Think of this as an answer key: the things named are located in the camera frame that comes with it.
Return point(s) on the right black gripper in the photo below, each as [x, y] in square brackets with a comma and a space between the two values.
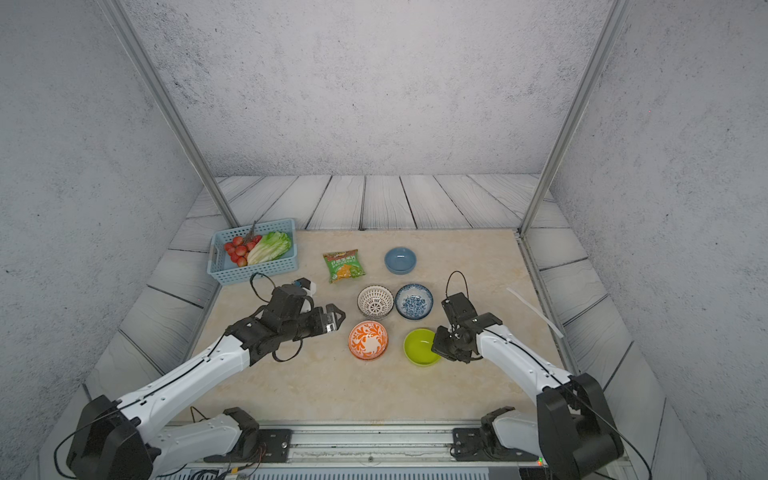
[438, 347]

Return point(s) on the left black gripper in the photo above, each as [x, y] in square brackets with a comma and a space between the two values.
[321, 325]

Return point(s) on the lime green bowl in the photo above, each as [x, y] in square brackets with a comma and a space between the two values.
[418, 345]

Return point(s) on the orange floral bowl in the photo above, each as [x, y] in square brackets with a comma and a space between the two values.
[368, 340]

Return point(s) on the blue floral bowl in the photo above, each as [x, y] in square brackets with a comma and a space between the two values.
[414, 302]

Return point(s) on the white brown lattice bowl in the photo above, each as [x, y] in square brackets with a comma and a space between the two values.
[375, 301]

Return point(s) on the plain blue bowl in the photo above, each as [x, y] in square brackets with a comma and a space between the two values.
[400, 260]

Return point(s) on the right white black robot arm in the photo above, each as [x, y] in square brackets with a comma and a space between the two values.
[573, 431]

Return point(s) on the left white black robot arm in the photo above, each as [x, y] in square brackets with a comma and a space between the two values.
[131, 438]

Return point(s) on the green snack bag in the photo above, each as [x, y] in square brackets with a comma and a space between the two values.
[343, 265]

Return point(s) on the green lettuce head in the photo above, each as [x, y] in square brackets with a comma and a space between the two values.
[271, 247]

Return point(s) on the light blue plastic basket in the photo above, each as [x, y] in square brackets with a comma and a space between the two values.
[221, 269]

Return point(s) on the red cherry tomatoes bunch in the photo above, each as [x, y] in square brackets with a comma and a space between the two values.
[240, 247]

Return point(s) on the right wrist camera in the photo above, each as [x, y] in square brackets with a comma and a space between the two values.
[458, 309]

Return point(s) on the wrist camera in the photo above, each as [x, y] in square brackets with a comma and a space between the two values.
[288, 303]
[458, 309]

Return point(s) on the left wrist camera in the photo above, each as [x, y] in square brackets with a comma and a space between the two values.
[288, 303]

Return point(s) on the white cable strip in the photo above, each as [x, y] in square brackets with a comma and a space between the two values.
[555, 329]

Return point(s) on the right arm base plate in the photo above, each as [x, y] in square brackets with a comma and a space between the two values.
[478, 444]

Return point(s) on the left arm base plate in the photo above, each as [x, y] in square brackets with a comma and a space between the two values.
[267, 446]

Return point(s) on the aluminium rail front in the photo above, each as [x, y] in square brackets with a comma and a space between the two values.
[414, 450]

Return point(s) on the left aluminium frame post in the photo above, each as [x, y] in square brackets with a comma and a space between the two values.
[129, 39]

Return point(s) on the aluminium frame post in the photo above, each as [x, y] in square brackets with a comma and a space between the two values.
[129, 39]
[610, 33]

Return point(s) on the right aluminium frame post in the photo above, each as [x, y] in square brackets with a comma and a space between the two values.
[610, 33]

